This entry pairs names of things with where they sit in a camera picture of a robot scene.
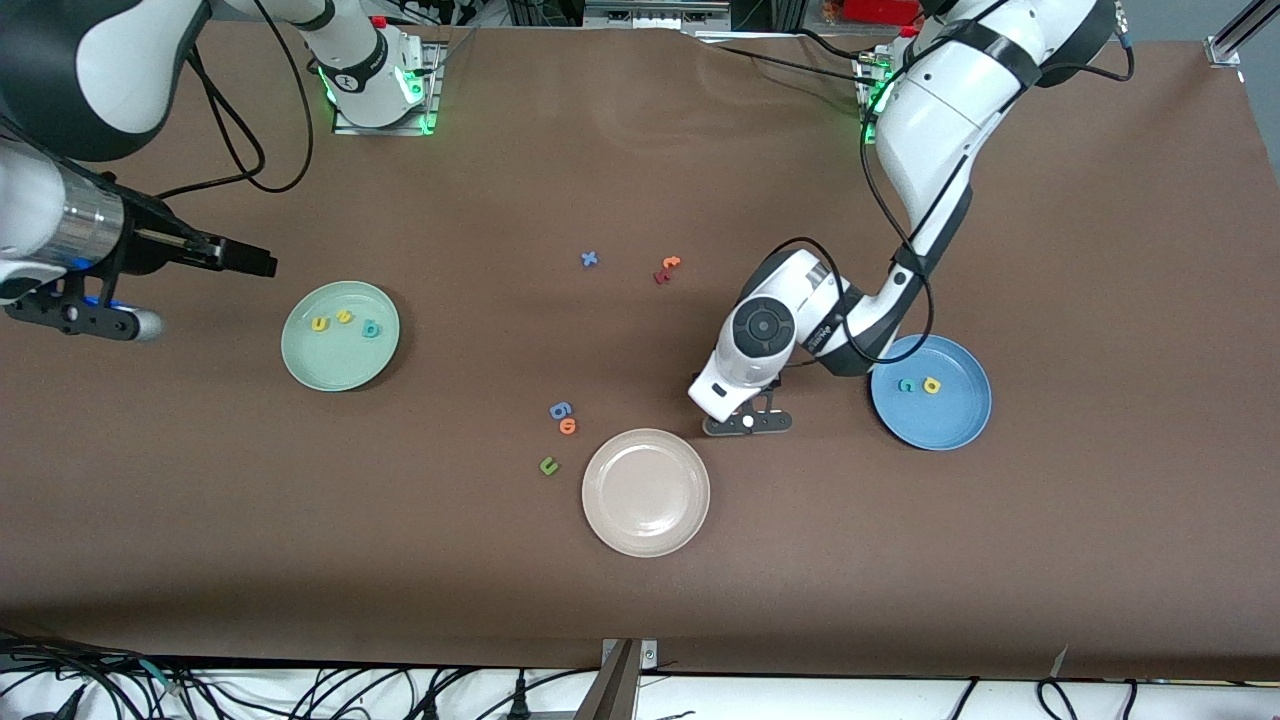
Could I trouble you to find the black table cable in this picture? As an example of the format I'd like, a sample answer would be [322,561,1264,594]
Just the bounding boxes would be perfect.
[690,28,886,89]

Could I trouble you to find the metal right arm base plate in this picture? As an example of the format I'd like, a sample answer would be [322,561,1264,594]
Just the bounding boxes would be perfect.
[332,40,446,136]

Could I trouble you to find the beige plate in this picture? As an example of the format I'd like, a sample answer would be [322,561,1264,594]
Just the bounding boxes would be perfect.
[581,428,712,558]

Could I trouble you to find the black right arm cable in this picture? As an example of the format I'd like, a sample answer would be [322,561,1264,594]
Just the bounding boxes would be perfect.
[155,0,316,198]

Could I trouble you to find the green plate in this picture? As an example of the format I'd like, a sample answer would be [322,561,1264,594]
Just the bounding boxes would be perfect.
[281,281,401,393]

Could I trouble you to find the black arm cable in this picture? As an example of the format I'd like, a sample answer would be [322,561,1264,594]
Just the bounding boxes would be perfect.
[858,0,1136,366]
[155,0,316,198]

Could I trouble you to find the blue plate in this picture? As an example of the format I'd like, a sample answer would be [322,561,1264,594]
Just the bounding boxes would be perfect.
[869,334,993,452]

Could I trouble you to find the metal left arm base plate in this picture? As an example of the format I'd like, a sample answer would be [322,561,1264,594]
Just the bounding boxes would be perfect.
[858,50,896,148]

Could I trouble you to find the red box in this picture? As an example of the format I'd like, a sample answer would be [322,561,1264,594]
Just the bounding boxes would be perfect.
[843,0,923,26]

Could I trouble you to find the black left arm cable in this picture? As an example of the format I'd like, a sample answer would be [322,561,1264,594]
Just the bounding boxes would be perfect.
[858,0,1136,366]

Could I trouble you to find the metal table edge bracket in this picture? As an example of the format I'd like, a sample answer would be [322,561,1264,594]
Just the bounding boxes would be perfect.
[575,638,659,720]

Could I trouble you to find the grey power strip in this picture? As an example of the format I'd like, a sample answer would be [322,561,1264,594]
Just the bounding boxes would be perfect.
[583,0,733,33]

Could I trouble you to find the aluminium frame profile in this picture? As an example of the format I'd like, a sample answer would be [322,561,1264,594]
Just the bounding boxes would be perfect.
[1205,0,1280,69]

